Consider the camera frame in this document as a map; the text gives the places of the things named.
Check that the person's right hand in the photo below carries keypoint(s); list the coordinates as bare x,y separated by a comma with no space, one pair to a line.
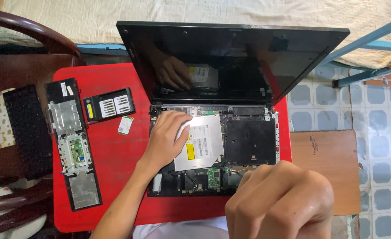
281,205

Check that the person's left hand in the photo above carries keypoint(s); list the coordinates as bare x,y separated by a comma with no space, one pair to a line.
164,139

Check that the person's right fingers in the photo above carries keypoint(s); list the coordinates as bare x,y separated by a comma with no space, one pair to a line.
251,202

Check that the silver optical disc drive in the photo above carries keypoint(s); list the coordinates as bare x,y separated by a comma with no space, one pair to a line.
205,146

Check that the person's white shirt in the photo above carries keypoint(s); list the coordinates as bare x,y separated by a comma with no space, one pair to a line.
182,229

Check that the brown wooden board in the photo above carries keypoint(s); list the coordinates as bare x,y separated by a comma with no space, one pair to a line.
328,156

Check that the black disassembled laptop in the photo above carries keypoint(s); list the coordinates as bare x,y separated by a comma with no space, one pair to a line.
248,59

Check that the black screwdriver bit case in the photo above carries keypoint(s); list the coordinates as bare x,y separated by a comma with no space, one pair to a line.
110,105

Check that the beige quilted mattress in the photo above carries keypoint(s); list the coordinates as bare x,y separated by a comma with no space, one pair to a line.
215,11

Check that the black palmrest cover with touchpad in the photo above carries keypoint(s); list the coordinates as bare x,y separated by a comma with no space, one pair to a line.
67,119

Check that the black laptop keyboard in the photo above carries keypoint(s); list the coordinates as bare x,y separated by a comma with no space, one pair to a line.
27,132

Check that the green and white pillow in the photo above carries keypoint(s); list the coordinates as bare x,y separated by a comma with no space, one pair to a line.
3,225

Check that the dark brown wooden chair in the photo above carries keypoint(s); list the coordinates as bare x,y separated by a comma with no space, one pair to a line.
26,66

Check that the blue metal frame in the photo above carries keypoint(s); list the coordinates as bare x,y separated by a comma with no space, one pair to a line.
364,41

